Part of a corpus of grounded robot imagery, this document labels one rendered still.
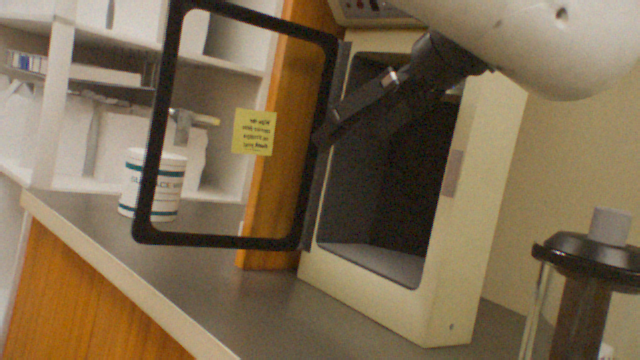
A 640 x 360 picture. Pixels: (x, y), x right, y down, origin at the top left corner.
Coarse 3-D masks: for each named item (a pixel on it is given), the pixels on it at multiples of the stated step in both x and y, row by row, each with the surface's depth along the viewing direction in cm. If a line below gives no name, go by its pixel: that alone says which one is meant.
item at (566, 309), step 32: (576, 256) 52; (544, 288) 55; (576, 288) 52; (608, 288) 51; (544, 320) 54; (576, 320) 52; (608, 320) 52; (544, 352) 54; (576, 352) 52; (608, 352) 52
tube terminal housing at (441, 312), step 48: (384, 48) 101; (480, 96) 86; (480, 144) 88; (480, 192) 91; (432, 240) 90; (480, 240) 93; (336, 288) 105; (384, 288) 96; (432, 288) 89; (480, 288) 95; (432, 336) 90
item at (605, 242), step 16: (608, 208) 55; (592, 224) 55; (608, 224) 54; (624, 224) 54; (560, 240) 55; (576, 240) 53; (592, 240) 54; (608, 240) 54; (624, 240) 54; (592, 256) 52; (608, 256) 52; (624, 256) 52
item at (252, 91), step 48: (192, 48) 95; (240, 48) 98; (288, 48) 103; (192, 96) 96; (240, 96) 100; (288, 96) 104; (192, 144) 97; (240, 144) 101; (288, 144) 106; (192, 192) 99; (240, 192) 103; (288, 192) 108
